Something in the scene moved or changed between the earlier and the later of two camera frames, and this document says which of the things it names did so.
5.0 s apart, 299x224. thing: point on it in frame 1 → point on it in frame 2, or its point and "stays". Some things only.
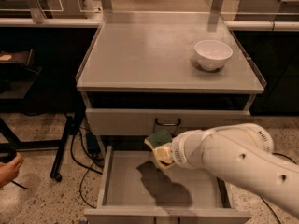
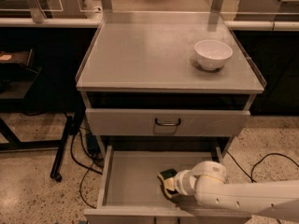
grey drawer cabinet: (140, 73) stays
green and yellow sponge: (158, 138) → (164, 175)
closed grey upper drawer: (143, 121) stays
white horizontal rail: (95, 22) stays
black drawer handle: (168, 124) stays
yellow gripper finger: (163, 156) → (170, 188)
